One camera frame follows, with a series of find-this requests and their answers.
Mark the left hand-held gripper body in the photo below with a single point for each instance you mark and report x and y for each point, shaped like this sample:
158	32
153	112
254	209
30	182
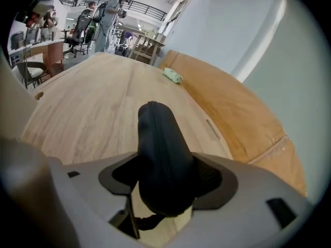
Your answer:
38	8

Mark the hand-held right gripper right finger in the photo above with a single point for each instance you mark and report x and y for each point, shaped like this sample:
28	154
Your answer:
258	203

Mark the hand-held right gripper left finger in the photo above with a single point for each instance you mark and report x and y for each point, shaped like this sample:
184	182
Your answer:
88	190

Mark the black zippered case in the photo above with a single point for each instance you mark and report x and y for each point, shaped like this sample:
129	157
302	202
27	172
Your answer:
165	159

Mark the black office chair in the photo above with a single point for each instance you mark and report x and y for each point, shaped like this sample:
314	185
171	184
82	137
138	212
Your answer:
77	32

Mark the brown wooden cabinet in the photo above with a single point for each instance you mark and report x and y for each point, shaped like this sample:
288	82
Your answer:
53	53

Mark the black legged wicker chair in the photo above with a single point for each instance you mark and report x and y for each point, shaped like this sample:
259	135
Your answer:
33	72

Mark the black balcony railing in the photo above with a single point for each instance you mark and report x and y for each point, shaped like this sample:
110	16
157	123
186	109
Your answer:
144	8

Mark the wooden rack table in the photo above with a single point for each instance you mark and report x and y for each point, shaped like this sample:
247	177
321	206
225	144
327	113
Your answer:
147	48

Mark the green wet wipes packet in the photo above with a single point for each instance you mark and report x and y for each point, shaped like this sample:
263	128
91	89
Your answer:
172	76

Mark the white round pipe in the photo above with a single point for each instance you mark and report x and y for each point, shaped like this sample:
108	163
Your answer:
258	40

